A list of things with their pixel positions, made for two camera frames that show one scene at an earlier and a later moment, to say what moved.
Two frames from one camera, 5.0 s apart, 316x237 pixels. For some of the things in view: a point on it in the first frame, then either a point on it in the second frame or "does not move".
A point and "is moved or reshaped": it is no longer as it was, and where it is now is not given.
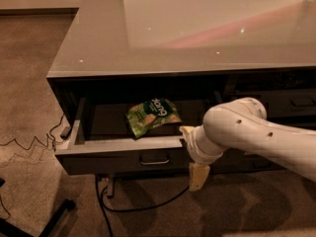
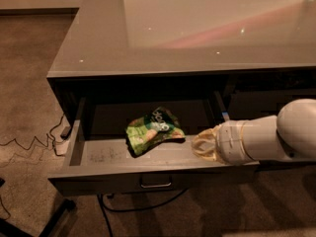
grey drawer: [281, 102] does not move
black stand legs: [8, 230] does not move
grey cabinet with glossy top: [138, 62] does not move
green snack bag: [144, 116] → [147, 131]
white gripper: [197, 147] → [229, 141]
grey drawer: [94, 136] is moved or reshaped
